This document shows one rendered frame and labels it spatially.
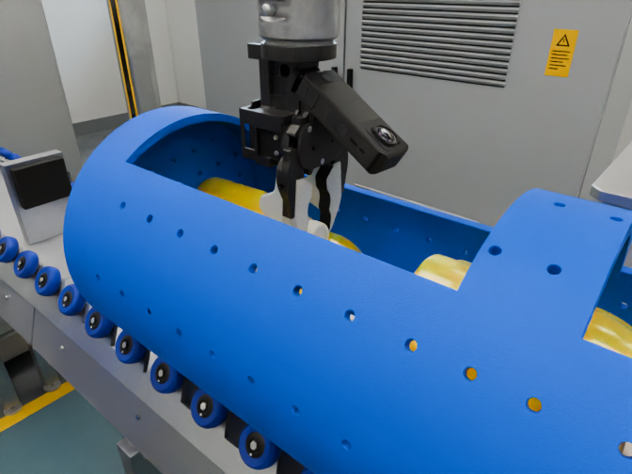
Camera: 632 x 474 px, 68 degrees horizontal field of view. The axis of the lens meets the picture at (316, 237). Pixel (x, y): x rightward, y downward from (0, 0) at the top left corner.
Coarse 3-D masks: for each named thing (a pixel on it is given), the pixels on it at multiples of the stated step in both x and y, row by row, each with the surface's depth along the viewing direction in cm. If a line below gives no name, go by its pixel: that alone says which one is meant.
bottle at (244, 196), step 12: (216, 180) 60; (228, 180) 60; (204, 192) 59; (216, 192) 58; (228, 192) 57; (240, 192) 56; (252, 192) 56; (264, 192) 57; (240, 204) 55; (252, 204) 54
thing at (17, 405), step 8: (0, 360) 158; (0, 368) 159; (0, 376) 160; (8, 376) 162; (0, 384) 161; (8, 384) 163; (0, 392) 161; (8, 392) 164; (0, 400) 164; (8, 400) 165; (16, 400) 167; (8, 408) 169; (16, 408) 169
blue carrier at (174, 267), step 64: (128, 128) 49; (192, 128) 57; (128, 192) 43; (192, 192) 40; (128, 256) 42; (192, 256) 37; (256, 256) 34; (320, 256) 31; (384, 256) 58; (448, 256) 52; (512, 256) 27; (576, 256) 26; (128, 320) 45; (192, 320) 37; (256, 320) 33; (320, 320) 30; (384, 320) 28; (448, 320) 26; (512, 320) 25; (576, 320) 24; (256, 384) 34; (320, 384) 30; (384, 384) 27; (448, 384) 25; (512, 384) 24; (576, 384) 22; (320, 448) 31; (384, 448) 27; (448, 448) 25; (512, 448) 23; (576, 448) 22
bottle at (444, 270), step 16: (432, 256) 37; (416, 272) 36; (432, 272) 35; (448, 272) 35; (464, 272) 35; (592, 320) 30; (608, 320) 30; (592, 336) 29; (608, 336) 29; (624, 336) 29; (624, 352) 28
